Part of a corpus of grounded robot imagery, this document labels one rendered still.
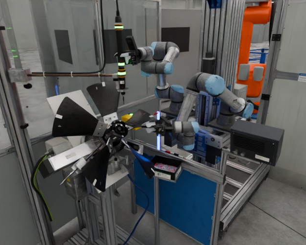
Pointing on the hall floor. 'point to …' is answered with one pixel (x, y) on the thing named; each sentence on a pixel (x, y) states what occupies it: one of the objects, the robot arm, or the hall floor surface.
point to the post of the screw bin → (156, 210)
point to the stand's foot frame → (80, 239)
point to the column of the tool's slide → (19, 135)
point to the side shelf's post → (79, 214)
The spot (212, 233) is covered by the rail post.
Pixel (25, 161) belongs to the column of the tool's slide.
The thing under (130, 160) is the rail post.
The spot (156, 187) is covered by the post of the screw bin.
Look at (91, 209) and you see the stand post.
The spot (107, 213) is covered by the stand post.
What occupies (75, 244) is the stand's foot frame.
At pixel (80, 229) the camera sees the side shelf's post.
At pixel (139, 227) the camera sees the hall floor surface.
